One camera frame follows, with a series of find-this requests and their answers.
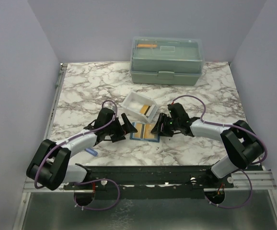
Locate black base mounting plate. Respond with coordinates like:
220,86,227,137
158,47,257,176
61,164,235,201

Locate orange tool inside toolbox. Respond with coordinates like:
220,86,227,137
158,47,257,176
137,44,158,48

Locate gold card in tray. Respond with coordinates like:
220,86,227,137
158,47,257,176
140,104,151,115

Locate gold credit card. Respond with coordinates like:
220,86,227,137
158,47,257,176
143,124,156,139
132,122,144,139

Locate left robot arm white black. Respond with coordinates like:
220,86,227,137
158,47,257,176
26,108,137,191

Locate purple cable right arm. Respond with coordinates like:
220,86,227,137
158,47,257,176
168,95,267,209

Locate blue red handled screwdriver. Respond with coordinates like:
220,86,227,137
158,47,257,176
85,148,98,157

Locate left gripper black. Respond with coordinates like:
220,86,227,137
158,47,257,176
105,113,137,142

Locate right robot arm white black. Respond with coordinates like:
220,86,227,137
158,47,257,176
150,103,265,188

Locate green plastic toolbox clear lid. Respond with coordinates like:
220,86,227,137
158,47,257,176
129,37,205,86

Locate aluminium rail frame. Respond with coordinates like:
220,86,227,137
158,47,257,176
11,62,277,230

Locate blue leather card holder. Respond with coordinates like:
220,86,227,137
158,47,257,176
130,123,160,143

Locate white plastic card tray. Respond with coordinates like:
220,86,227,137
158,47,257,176
121,91,159,123

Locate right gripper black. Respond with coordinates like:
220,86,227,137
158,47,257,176
151,113,180,138

